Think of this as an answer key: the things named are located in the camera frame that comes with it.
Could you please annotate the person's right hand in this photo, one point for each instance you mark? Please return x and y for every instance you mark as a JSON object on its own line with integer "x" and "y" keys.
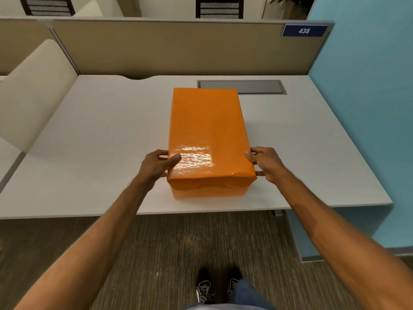
{"x": 269, "y": 164}

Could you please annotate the wide beige partition panel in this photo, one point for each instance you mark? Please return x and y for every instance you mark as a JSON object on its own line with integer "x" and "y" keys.
{"x": 180, "y": 48}

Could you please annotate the black slatted chair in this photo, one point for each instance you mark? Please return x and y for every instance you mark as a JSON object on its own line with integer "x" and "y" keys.
{"x": 46, "y": 5}
{"x": 219, "y": 8}

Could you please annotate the person's left hand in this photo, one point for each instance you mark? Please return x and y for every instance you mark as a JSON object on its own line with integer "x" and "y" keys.
{"x": 151, "y": 169}

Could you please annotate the person's left thumb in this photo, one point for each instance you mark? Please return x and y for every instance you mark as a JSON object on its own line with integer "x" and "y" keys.
{"x": 174, "y": 159}

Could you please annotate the cream rounded side divider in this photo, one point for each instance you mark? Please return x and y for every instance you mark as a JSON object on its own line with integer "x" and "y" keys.
{"x": 35, "y": 96}

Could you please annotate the person's left forearm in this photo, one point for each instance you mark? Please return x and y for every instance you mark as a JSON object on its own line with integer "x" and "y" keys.
{"x": 93, "y": 242}

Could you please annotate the orange box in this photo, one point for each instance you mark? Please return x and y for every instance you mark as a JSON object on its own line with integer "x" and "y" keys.
{"x": 208, "y": 132}

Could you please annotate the person's right thumb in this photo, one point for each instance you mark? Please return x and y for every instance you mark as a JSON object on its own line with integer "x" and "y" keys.
{"x": 251, "y": 157}

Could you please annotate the person's black right sneaker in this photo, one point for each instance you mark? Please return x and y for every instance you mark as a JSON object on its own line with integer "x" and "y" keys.
{"x": 234, "y": 280}

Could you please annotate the green potted plant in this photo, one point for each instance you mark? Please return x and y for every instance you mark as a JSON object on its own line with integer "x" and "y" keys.
{"x": 295, "y": 3}

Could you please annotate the person's black sneaker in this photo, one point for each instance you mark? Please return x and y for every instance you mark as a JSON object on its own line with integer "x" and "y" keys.
{"x": 234, "y": 280}
{"x": 205, "y": 287}

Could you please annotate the person's right forearm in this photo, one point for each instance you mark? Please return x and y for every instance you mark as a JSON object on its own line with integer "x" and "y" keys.
{"x": 335, "y": 242}

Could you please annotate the person's black left sneaker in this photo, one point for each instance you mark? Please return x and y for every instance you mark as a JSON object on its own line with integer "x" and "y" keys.
{"x": 205, "y": 287}

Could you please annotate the narrow beige partition panel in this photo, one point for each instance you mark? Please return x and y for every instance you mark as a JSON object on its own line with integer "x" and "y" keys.
{"x": 22, "y": 41}

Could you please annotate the blue number sign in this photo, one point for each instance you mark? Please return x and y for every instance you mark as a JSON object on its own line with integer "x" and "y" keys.
{"x": 304, "y": 30}

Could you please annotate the person's blue jeans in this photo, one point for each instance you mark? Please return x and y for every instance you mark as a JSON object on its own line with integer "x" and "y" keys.
{"x": 245, "y": 297}

